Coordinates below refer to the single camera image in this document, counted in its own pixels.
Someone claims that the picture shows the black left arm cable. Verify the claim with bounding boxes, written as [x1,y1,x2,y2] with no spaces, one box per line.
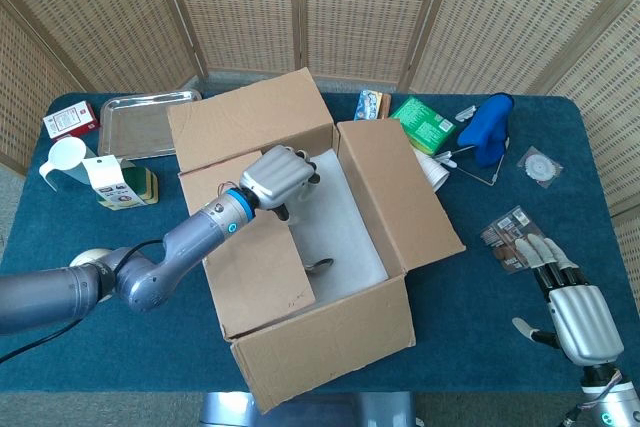
[0,239,166,363]

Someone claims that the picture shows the white foam sheet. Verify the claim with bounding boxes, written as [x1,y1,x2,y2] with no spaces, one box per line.
[287,148,391,306]

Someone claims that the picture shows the beige upturned bowl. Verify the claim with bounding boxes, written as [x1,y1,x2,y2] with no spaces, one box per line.
[68,248,117,304]

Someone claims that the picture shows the large cardboard shipping box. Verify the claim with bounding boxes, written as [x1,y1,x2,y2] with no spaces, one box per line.
[166,66,467,414]

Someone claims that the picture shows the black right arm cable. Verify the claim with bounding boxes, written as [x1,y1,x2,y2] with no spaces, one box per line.
[562,386,601,427]

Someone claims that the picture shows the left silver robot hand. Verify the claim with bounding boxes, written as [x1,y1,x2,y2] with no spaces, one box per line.
[238,144,321,222]

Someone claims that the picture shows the brown snack packet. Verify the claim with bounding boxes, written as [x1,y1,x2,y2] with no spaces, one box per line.
[479,205,544,276]

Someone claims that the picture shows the stack of white paper cups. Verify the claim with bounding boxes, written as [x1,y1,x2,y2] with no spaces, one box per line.
[412,146,451,193]

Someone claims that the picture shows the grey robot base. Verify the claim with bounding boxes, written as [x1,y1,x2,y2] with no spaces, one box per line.
[199,390,419,427]

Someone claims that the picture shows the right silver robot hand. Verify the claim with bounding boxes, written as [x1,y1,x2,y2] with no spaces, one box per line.
[512,235,626,366]

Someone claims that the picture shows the metal spoon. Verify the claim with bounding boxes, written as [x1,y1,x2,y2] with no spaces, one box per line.
[304,257,335,276]

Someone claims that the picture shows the blue felt table cover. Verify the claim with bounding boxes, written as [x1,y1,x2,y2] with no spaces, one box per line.
[0,91,640,394]

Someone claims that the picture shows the green tissue pack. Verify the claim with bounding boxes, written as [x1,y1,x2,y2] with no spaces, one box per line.
[389,95,457,156]

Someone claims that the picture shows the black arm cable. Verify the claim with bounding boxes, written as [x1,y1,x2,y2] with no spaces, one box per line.
[0,239,166,363]
[562,386,601,427]

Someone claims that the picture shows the rectangular stainless steel tray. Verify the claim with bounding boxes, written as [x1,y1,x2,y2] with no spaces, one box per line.
[97,89,204,158]

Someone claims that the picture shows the bamboo folding screen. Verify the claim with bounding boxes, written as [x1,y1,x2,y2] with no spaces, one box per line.
[0,0,640,298]

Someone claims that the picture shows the blue cookie package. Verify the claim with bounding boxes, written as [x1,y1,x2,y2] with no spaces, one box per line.
[353,89,384,122]

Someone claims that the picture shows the small red white carton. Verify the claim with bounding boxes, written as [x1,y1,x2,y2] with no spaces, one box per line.
[42,100,100,142]

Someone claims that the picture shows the round disc in clear bag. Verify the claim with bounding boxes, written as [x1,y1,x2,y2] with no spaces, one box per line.
[517,145,564,190]

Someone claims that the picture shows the blue oven mitt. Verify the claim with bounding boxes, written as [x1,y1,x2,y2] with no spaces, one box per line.
[457,92,515,168]

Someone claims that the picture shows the yellow green sponge pack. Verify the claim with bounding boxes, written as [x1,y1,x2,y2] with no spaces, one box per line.
[82,155,160,212]

